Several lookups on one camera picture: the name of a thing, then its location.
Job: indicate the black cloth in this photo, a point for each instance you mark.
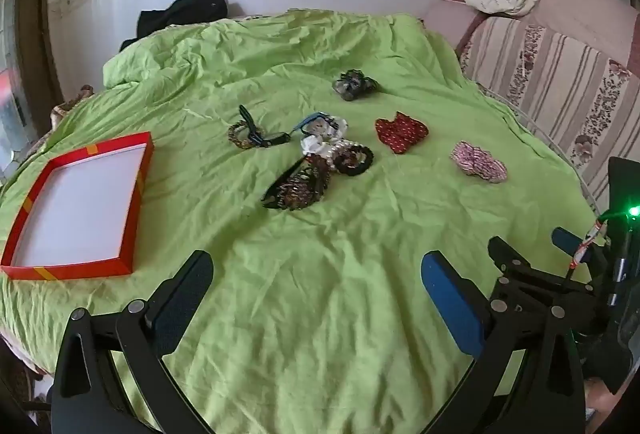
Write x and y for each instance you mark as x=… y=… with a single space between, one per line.
x=185 y=11

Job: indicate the red dotted scrunchie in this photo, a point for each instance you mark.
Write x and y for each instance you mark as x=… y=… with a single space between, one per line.
x=400 y=133

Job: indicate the dark grey scrunchie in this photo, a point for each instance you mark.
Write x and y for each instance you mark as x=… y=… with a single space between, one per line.
x=352 y=83

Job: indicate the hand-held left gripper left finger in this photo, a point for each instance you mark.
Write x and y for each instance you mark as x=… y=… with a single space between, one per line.
x=182 y=299

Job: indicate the green bed sheet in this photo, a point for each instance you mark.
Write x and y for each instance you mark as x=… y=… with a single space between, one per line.
x=325 y=264

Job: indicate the pink patterned scrunchie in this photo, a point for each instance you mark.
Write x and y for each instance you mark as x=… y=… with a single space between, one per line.
x=477 y=161

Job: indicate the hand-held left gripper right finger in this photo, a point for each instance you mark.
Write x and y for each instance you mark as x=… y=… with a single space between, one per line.
x=450 y=309

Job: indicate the striped floral sofa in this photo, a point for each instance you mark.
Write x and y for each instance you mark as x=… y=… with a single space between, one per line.
x=560 y=78

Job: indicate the red cardboard box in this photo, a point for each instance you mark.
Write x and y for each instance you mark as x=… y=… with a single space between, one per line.
x=75 y=204

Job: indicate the black bronze beaded hair accessory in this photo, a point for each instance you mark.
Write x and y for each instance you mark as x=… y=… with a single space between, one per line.
x=295 y=189

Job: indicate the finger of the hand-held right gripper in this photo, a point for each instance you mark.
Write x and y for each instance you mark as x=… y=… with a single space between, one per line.
x=567 y=239
x=515 y=264

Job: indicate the white flower scrunchie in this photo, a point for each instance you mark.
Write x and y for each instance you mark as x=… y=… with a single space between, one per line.
x=315 y=141

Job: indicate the wooden framed glass window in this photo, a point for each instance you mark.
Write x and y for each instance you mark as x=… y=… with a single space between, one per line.
x=20 y=63

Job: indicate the black scrunchie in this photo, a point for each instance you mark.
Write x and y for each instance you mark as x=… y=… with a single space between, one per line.
x=362 y=161

